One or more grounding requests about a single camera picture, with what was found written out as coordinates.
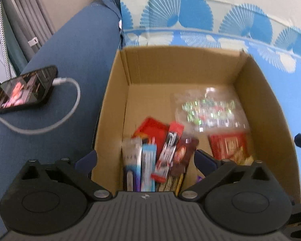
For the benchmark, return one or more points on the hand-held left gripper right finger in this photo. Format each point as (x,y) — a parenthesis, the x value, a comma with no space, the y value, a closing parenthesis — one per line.
(203,161)

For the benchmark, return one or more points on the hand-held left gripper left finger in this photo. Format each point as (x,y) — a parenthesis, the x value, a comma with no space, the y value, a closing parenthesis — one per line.
(86,162)

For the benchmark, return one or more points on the dark brown snack packet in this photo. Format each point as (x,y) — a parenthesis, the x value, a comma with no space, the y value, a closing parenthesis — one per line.
(184,153)

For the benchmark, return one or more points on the red and gold candy bar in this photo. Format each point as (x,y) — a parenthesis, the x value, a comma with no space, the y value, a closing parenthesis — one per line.
(228,145)

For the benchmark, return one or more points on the red snack stick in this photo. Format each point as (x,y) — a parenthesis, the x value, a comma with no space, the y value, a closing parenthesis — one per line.
(166,150)

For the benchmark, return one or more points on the gold brown snack bar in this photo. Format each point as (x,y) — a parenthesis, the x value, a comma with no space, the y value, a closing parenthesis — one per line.
(170,183)

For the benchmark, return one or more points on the white purple snack stick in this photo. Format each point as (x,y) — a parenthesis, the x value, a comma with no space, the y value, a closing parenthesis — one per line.
(131,163)

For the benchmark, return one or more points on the clear bag of candies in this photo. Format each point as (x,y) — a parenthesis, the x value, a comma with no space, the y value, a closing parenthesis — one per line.
(210,110)

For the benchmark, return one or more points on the light blue snack stick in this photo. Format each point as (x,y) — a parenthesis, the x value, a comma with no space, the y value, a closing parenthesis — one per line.
(148,165)

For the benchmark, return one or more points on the red snack packet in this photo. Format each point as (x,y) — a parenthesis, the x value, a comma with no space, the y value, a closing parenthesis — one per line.
(150,128)

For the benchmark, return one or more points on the brown cardboard box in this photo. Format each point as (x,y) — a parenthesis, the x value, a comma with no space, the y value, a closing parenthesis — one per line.
(145,100)

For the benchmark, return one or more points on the blue fan-print bed sheet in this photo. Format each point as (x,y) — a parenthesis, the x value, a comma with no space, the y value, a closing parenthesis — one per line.
(291,93)

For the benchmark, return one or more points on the black smartphone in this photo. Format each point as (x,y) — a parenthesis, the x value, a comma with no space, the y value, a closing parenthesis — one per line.
(22,90)

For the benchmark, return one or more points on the white curtain clip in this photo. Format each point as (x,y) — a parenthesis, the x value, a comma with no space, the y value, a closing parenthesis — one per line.
(32,41)

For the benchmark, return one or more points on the white fabric tag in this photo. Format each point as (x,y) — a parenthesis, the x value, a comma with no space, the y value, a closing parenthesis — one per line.
(120,24)

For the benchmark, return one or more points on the grey curtain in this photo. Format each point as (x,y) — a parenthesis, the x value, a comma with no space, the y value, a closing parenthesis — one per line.
(27,10)

